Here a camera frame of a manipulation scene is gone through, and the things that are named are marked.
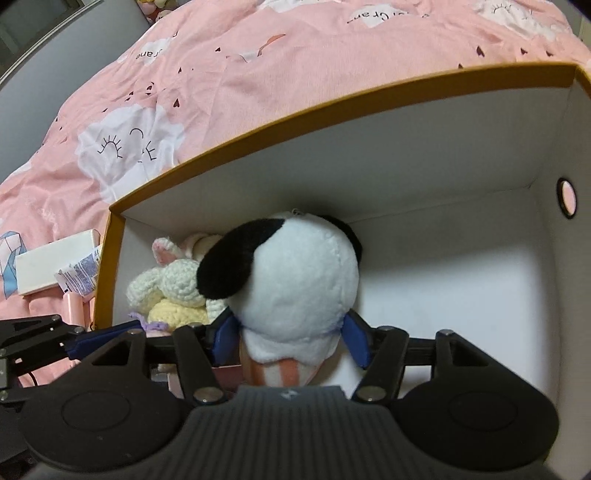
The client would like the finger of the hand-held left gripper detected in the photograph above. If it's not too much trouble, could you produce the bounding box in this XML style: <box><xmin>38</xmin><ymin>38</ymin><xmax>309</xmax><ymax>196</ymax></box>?
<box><xmin>0</xmin><ymin>314</ymin><xmax>143</xmax><ymax>366</ymax></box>

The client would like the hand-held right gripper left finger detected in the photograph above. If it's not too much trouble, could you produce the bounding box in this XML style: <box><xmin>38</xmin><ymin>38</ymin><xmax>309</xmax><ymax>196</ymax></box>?
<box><xmin>90</xmin><ymin>308</ymin><xmax>242</xmax><ymax>408</ymax></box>

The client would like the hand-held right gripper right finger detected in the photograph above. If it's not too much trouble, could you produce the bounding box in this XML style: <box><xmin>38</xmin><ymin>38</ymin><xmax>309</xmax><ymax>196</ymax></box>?
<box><xmin>342</xmin><ymin>308</ymin><xmax>506</xmax><ymax>405</ymax></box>

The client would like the black white panda plush toy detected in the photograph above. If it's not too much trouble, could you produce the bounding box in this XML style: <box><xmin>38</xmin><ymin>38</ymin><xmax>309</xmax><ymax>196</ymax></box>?
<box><xmin>196</xmin><ymin>209</ymin><xmax>365</xmax><ymax>389</ymax></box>

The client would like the orange rimmed white cardboard box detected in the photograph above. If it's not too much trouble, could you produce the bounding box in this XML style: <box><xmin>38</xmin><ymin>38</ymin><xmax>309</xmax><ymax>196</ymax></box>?
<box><xmin>92</xmin><ymin>62</ymin><xmax>591</xmax><ymax>480</ymax></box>

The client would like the small pink item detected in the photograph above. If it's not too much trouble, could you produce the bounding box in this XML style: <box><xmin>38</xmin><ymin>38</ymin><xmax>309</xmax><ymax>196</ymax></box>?
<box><xmin>63</xmin><ymin>292</ymin><xmax>96</xmax><ymax>331</ymax></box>

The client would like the crumpled blue white wrapper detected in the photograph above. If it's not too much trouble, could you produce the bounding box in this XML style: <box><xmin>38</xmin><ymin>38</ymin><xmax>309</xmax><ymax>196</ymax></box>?
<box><xmin>54</xmin><ymin>244</ymin><xmax>103</xmax><ymax>295</ymax></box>

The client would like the cream yellow crochet plush toy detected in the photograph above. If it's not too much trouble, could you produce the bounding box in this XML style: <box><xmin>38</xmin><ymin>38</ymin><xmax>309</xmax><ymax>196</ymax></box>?
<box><xmin>126</xmin><ymin>233</ymin><xmax>232</xmax><ymax>334</ymax></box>

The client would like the white rectangular box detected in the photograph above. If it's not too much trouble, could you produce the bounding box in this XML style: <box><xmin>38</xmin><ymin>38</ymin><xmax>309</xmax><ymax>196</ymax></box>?
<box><xmin>15</xmin><ymin>229</ymin><xmax>101</xmax><ymax>297</ymax></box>

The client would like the light blue geometric print item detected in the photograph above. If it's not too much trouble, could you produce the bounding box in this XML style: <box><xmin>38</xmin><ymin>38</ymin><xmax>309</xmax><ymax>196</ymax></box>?
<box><xmin>0</xmin><ymin>232</ymin><xmax>25</xmax><ymax>299</ymax></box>

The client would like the pink cloud print blanket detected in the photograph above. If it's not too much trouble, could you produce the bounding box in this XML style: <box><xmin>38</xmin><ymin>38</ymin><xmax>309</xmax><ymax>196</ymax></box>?
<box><xmin>0</xmin><ymin>0</ymin><xmax>591</xmax><ymax>333</ymax></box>

